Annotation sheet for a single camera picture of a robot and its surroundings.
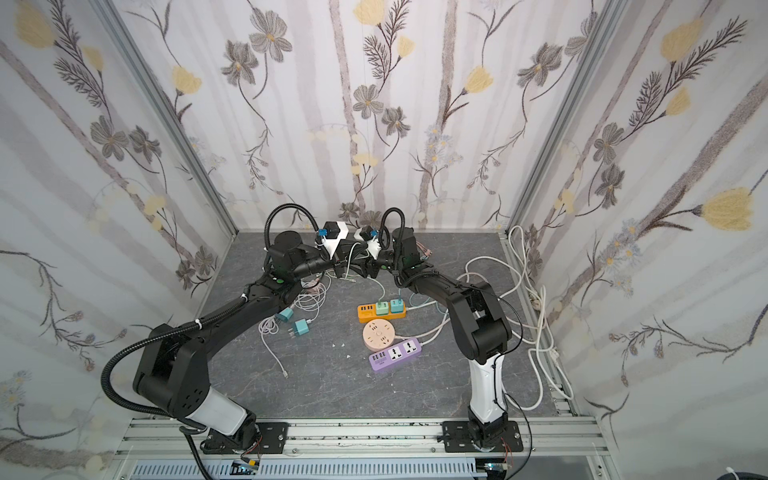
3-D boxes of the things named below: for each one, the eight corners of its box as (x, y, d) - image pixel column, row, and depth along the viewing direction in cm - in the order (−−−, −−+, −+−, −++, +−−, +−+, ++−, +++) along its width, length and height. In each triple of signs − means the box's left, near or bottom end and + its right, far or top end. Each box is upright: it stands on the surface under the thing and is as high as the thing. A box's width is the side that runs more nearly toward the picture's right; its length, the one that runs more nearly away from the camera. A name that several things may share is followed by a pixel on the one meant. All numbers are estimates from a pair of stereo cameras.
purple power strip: (372, 373, 86) (372, 370, 84) (367, 359, 89) (366, 356, 87) (424, 352, 90) (424, 349, 88) (417, 339, 93) (418, 336, 91)
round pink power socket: (361, 351, 90) (361, 348, 88) (363, 321, 96) (363, 318, 95) (395, 351, 90) (395, 348, 88) (395, 321, 96) (395, 318, 95)
